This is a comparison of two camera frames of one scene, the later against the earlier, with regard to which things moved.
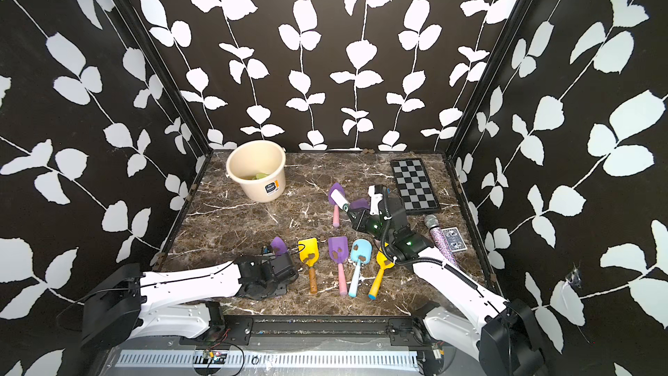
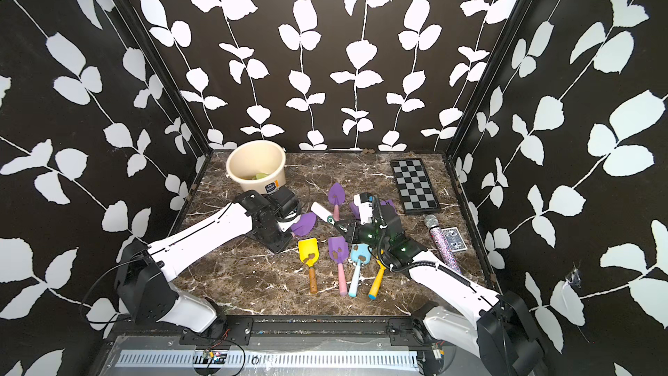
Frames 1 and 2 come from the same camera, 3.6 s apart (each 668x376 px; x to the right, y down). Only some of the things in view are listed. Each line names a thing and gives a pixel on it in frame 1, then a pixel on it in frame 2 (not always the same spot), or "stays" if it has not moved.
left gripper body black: [274, 290] → [275, 238]
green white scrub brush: [340, 200] → [322, 212]
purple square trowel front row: [338, 252] stays
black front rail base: [320, 332] stays
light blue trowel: [361, 252] stays
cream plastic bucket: [259, 168] stays
